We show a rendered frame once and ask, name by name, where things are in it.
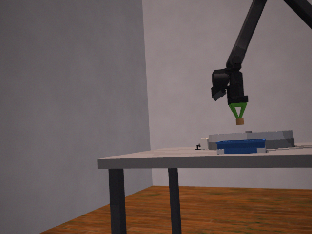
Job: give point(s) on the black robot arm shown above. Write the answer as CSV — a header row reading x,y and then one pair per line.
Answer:
x,y
231,74

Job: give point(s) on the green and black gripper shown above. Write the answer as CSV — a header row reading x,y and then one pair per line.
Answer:
x,y
238,101

